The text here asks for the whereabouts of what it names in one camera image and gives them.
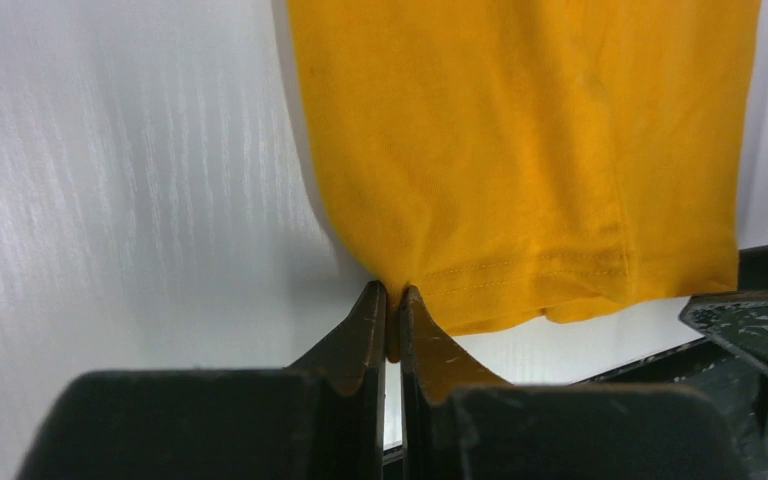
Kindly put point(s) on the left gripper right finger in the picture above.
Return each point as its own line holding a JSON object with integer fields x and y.
{"x": 462, "y": 421}

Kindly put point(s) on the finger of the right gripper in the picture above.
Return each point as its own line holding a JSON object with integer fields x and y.
{"x": 736, "y": 321}

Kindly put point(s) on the yellow t-shirt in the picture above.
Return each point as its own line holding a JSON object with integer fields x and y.
{"x": 519, "y": 159}

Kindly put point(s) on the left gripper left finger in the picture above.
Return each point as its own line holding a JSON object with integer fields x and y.
{"x": 321, "y": 417}

